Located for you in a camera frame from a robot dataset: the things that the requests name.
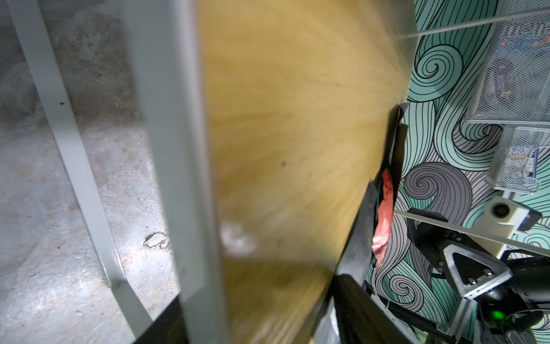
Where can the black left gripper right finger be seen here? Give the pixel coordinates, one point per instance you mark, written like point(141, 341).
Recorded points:
point(359, 319)

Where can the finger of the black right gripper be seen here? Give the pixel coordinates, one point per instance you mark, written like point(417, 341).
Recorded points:
point(468, 268)

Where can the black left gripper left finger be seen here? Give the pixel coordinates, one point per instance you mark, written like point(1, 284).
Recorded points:
point(168, 328)

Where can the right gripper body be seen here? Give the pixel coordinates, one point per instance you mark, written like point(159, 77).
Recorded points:
point(510, 312)

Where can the black tea bag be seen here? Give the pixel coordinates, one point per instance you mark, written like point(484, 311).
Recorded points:
point(356, 258)

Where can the red tea bag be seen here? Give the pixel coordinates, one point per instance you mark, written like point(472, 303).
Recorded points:
point(383, 229)

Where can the white wooden two-tier shelf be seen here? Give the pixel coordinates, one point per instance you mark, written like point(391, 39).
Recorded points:
point(298, 95)

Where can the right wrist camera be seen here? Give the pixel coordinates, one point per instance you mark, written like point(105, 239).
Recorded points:
point(505, 218)

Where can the clear wall bin upper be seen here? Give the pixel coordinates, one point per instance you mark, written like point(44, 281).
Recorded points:
point(514, 85)

